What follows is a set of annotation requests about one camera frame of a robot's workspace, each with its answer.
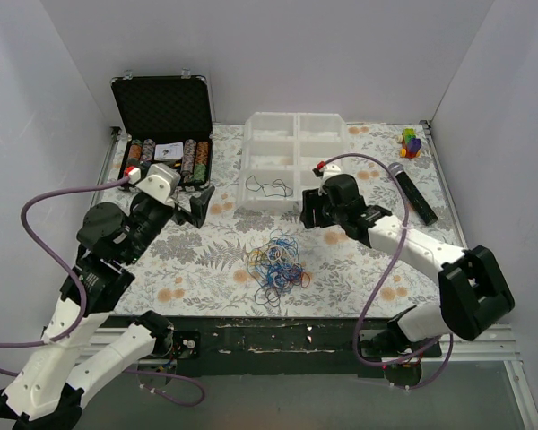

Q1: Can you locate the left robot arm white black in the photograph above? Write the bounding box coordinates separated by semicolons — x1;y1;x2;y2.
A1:
0;187;214;429

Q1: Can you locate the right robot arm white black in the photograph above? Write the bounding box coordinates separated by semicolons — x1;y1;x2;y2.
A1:
300;174;515;357

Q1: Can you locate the playing card deck box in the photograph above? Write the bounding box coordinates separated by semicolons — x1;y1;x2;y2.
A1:
153;142;184;162

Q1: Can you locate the white plastic compartment tray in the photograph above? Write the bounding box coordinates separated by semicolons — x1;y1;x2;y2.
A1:
237;112;349;213

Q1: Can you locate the black handheld microphone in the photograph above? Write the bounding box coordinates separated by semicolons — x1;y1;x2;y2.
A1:
388;162;438;226

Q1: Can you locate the colourful toy block figure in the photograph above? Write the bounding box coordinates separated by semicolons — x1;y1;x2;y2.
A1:
399;128;422;159

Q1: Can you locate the black poker chip case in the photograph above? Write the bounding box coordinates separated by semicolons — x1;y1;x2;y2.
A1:
110;75;213;191

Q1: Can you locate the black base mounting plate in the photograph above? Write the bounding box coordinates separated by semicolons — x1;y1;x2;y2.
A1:
116;315;445;378

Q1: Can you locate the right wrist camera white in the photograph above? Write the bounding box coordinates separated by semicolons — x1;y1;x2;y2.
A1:
312;161;343;180

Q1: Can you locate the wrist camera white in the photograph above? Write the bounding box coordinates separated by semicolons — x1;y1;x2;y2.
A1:
135;163;181;206
312;161;343;180

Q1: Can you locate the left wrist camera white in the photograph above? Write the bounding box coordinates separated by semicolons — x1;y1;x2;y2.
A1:
135;163;181;206

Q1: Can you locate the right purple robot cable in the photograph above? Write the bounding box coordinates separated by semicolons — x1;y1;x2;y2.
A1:
322;152;455;389

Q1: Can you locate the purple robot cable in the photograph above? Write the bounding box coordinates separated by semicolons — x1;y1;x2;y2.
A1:
0;174;206;408
322;152;455;389

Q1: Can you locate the tangled coloured wire pile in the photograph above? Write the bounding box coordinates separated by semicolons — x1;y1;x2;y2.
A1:
244;228;313;308

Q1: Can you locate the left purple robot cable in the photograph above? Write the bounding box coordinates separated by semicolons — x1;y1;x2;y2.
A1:
0;174;206;408

